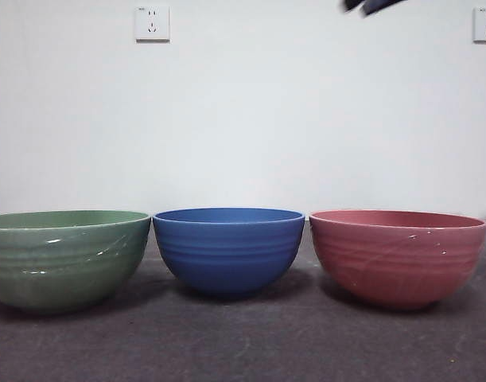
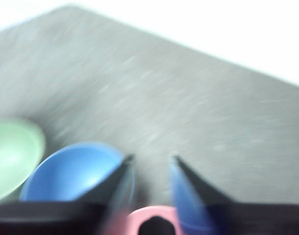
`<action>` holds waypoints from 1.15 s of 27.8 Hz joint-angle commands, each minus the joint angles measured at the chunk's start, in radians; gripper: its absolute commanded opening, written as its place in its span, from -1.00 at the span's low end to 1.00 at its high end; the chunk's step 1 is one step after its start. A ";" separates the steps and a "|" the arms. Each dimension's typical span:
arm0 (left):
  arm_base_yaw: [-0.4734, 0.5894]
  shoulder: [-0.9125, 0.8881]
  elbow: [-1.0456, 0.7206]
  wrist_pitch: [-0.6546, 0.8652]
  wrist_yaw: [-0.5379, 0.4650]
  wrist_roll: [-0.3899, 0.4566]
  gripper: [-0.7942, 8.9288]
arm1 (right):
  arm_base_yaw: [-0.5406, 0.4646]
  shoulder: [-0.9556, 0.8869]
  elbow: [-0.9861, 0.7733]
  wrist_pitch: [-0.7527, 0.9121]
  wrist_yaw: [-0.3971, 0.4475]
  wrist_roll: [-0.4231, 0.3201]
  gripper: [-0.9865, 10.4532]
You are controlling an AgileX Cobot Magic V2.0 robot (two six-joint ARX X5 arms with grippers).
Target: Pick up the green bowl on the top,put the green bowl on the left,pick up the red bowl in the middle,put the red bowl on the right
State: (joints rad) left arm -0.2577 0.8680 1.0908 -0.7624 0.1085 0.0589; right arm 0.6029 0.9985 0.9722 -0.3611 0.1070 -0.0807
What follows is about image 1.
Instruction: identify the red ribbed bowl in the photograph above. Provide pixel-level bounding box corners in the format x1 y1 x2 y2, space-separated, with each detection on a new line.
308 209 486 312

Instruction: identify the blue ribbed bowl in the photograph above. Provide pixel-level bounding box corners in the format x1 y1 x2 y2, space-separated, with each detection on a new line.
152 208 306 299

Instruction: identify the green ribbed bowl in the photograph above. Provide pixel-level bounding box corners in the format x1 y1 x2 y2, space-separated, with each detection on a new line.
0 209 153 314

